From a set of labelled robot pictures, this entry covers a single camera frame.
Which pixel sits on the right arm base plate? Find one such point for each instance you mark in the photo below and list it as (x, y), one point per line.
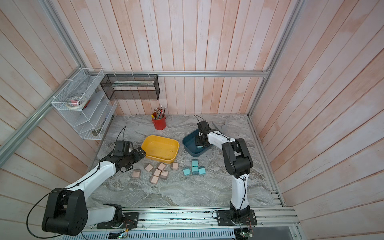
(245, 218)

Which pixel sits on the white wire wall shelf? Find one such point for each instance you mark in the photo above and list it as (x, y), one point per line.
(91, 122)

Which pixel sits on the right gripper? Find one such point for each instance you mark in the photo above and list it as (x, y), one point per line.
(197, 141)

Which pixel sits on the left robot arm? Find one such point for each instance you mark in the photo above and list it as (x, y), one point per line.
(66, 211)

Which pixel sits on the teal plug top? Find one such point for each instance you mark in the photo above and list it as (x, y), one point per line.
(195, 163)

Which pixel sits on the pink plug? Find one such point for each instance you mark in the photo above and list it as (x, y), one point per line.
(136, 173)
(149, 167)
(175, 166)
(157, 173)
(164, 174)
(154, 179)
(161, 166)

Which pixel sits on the red pencil cup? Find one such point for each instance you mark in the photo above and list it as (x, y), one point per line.
(159, 118)

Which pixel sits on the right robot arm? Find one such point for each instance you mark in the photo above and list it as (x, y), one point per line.
(237, 159)

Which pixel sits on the tape roll on shelf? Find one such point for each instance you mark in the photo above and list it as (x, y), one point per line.
(77, 102)

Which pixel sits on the yellow plastic tray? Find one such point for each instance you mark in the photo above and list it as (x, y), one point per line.
(160, 149)

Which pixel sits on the dark teal plastic tray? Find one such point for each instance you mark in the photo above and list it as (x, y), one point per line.
(191, 148)

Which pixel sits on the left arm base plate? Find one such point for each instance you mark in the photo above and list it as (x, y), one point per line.
(124, 221)

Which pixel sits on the pink plug bottom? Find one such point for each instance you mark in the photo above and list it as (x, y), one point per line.
(154, 179)

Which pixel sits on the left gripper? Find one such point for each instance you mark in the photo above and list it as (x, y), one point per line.
(138, 157)

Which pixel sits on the black mesh wall basket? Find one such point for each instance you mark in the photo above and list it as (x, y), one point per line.
(131, 87)

